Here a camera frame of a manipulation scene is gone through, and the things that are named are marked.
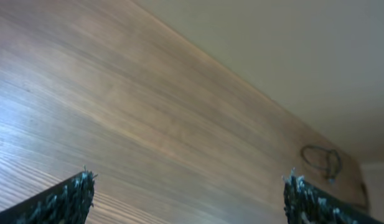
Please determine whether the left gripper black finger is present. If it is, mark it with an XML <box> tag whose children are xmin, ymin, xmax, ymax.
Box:
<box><xmin>0</xmin><ymin>169</ymin><xmax>97</xmax><ymax>224</ymax></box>

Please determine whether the black cable bundle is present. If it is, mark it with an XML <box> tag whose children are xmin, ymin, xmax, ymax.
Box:
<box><xmin>299</xmin><ymin>144</ymin><xmax>344</xmax><ymax>184</ymax></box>

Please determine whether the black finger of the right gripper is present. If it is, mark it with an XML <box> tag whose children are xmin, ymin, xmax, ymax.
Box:
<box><xmin>282</xmin><ymin>170</ymin><xmax>383</xmax><ymax>224</ymax></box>

